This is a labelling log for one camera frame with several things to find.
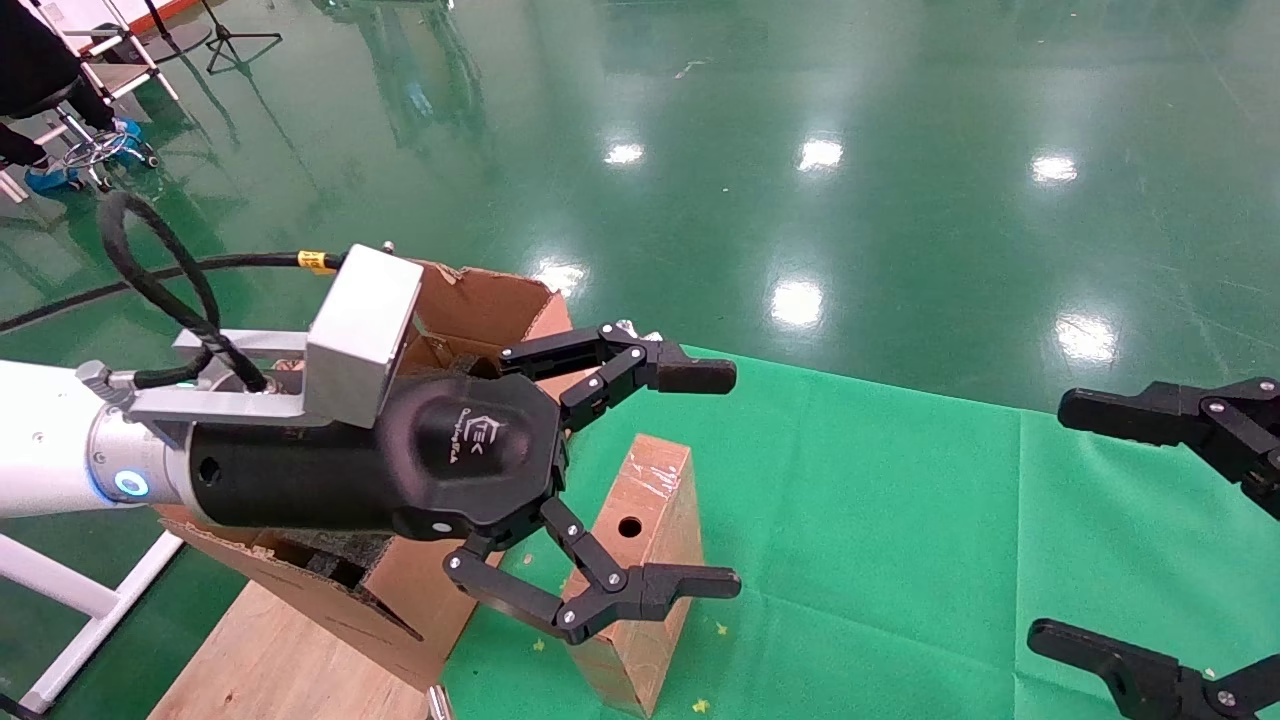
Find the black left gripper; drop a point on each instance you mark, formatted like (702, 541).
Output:
(450, 470)

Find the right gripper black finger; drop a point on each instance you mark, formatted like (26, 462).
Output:
(1140, 675)
(1170, 415)

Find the small brown cardboard box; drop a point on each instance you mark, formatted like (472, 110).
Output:
(655, 490)

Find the large open cardboard carton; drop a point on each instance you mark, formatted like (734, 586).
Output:
(480, 310)

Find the metal table clamp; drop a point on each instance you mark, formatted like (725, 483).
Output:
(627, 328)
(438, 703)

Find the green table cloth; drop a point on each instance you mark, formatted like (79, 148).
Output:
(880, 520)

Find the black foam padding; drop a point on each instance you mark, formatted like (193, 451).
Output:
(340, 555)

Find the black tripod stand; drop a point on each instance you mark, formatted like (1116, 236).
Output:
(232, 40)

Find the blue shoe cover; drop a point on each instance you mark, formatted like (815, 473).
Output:
(128, 132)
(55, 180)

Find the black round base stand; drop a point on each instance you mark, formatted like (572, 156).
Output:
(185, 42)

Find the chrome wheeled stool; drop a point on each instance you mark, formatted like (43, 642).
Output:
(95, 150)

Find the person in black clothes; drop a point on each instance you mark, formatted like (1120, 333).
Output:
(30, 60)

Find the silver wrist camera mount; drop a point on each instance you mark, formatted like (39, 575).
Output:
(360, 320)

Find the white metal table frame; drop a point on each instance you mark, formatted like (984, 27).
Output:
(60, 590)

